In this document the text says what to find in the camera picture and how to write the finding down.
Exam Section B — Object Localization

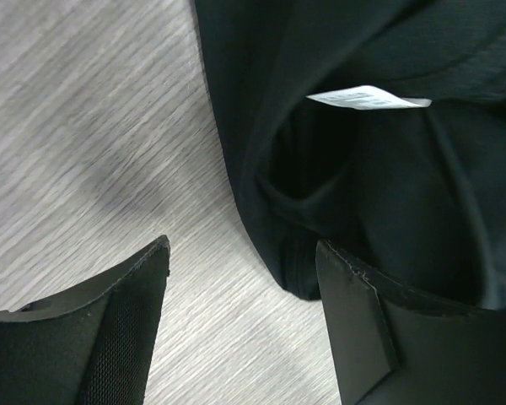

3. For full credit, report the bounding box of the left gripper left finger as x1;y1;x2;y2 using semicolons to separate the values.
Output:
0;235;170;404

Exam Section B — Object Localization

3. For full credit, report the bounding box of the black t shirt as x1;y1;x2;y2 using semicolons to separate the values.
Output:
195;1;506;309

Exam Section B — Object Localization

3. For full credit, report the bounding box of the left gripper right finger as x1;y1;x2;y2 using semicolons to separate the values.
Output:
316;241;506;404

